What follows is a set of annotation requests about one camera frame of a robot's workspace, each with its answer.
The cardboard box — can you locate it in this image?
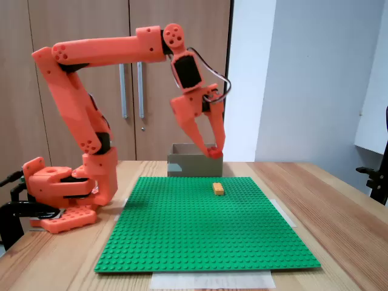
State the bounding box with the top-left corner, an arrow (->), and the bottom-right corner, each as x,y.
167,142 -> 224,178

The green lego baseplate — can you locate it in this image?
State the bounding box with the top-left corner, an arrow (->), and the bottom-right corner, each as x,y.
93,176 -> 322,273

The wide masking tape strip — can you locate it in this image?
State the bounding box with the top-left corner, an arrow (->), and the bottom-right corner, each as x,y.
150,270 -> 276,290

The black stand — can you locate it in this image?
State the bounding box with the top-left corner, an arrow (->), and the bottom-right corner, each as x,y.
355,105 -> 388,207

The wooden cabinet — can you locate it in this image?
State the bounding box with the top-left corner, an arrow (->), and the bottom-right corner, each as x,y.
0,0 -> 234,170

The black table clamp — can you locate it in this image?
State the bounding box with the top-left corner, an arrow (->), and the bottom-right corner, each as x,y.
0,171 -> 61,252

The gripper servo cable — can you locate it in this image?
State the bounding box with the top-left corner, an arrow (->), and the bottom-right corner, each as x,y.
186,47 -> 232,104

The metal cabinet handle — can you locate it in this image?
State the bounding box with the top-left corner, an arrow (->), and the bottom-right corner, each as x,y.
119,62 -> 129,119
136,62 -> 146,119

